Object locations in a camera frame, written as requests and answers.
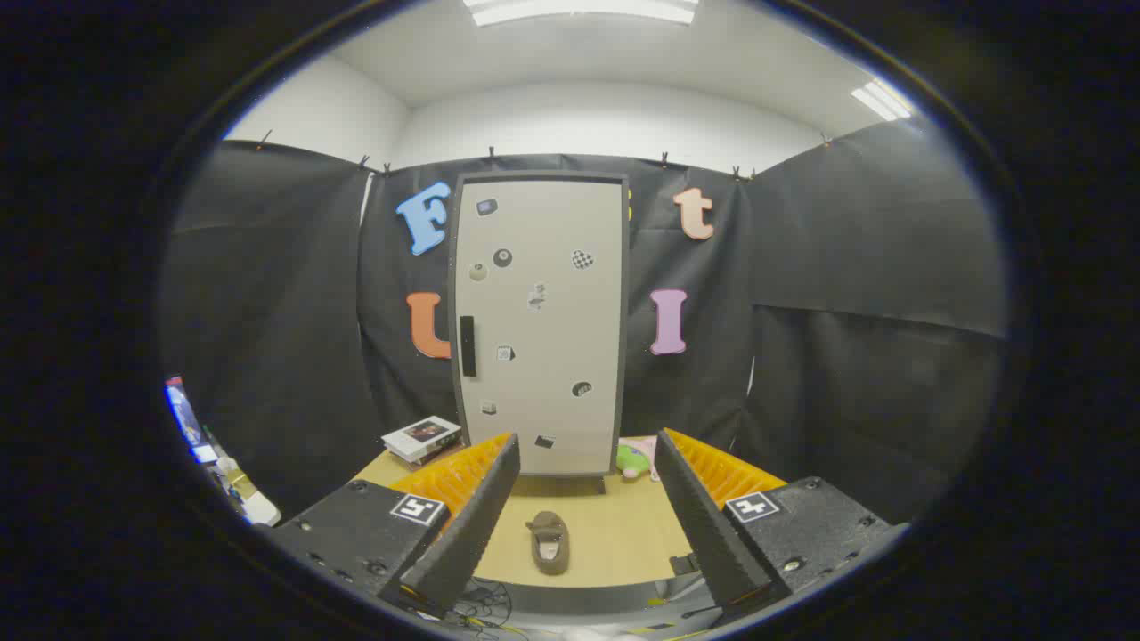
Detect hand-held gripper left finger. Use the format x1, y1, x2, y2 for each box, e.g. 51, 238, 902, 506
267, 434, 522, 620

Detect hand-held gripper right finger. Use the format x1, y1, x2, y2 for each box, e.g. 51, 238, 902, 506
655, 428, 909, 624

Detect brown fuzzy shoe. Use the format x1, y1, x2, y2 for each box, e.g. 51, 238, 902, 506
525, 511, 571, 576

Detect grey shoe cabinet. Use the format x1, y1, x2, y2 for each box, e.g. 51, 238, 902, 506
448, 171, 631, 495

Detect dark book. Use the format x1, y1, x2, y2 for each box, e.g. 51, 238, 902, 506
405, 442, 468, 470

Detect green and pink plush toy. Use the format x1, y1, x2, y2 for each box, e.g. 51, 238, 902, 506
616, 436, 660, 483

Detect blue and white clutter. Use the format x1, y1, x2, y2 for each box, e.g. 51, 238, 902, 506
165, 376, 281, 526

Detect black backdrop cloth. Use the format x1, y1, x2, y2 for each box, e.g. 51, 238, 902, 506
160, 116, 1007, 526

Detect small ceiling light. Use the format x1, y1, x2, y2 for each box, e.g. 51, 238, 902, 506
851, 78, 914, 122

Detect long ceiling light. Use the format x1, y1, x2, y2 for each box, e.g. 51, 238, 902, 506
463, 0, 700, 28

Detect black cables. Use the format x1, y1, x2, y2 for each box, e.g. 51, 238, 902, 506
445, 579, 535, 641

